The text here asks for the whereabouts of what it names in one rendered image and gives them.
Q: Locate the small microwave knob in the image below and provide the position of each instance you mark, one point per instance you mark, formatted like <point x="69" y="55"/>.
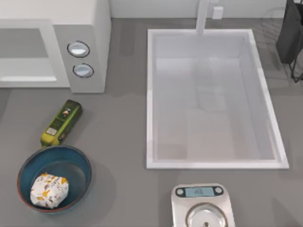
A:
<point x="83" y="70"/>

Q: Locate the green bottle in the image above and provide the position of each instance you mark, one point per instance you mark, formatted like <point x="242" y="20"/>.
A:
<point x="62" y="121"/>

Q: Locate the silver kitchen scale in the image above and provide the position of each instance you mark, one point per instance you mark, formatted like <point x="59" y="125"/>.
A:
<point x="201" y="203"/>

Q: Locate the tall white tap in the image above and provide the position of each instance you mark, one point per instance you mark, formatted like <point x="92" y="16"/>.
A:
<point x="202" y="16"/>

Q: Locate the white patterned bread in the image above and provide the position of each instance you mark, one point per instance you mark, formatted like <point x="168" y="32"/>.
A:
<point x="49" y="190"/>

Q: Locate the large microwave knob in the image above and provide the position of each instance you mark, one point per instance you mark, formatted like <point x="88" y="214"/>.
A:
<point x="78" y="49"/>

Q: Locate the pale microwave oven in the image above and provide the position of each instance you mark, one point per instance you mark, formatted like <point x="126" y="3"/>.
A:
<point x="94" y="59"/>

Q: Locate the white sink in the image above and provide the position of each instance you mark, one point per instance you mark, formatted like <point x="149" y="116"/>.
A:
<point x="208" y="99"/>

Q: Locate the blue bowl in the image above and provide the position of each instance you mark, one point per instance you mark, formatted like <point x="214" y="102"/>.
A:
<point x="73" y="165"/>

